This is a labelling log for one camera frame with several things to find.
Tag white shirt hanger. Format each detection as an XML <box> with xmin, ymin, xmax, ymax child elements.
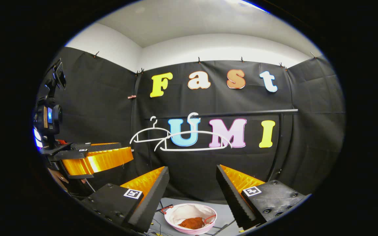
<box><xmin>154</xmin><ymin>112</ymin><xmax>233</xmax><ymax>152</ymax></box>

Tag white empty hanger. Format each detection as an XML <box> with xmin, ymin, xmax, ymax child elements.
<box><xmin>130</xmin><ymin>116</ymin><xmax>173</xmax><ymax>145</ymax></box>

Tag row of black cloth clips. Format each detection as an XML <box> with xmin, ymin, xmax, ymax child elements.
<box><xmin>93</xmin><ymin>51</ymin><xmax>317</xmax><ymax>74</ymax></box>

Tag rust orange corduroy shirt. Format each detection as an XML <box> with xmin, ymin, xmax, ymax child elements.
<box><xmin>178</xmin><ymin>217</ymin><xmax>206</xmax><ymax>230</ymax></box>

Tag pink round laundry hamper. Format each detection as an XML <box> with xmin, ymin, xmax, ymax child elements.
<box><xmin>164</xmin><ymin>203</ymin><xmax>217</xmax><ymax>235</ymax></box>

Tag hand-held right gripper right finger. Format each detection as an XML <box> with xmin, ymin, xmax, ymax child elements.
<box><xmin>216</xmin><ymin>165</ymin><xmax>309</xmax><ymax>230</ymax></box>

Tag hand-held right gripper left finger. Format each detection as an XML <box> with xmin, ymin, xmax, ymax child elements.
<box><xmin>80</xmin><ymin>166</ymin><xmax>170</xmax><ymax>233</ymax></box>

